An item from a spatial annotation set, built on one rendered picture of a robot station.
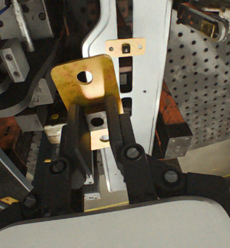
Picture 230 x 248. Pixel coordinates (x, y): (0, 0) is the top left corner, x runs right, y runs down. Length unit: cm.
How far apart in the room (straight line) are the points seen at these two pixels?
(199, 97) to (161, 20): 65
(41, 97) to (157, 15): 27
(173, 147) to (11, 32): 55
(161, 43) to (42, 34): 25
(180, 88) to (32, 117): 70
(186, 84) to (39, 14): 70
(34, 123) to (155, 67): 29
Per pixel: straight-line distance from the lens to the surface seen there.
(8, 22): 46
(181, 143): 65
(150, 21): 41
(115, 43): 40
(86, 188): 81
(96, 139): 16
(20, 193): 56
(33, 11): 44
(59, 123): 44
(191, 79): 92
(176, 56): 82
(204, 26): 37
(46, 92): 38
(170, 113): 69
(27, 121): 41
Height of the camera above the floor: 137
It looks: 43 degrees down
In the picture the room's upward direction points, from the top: 172 degrees clockwise
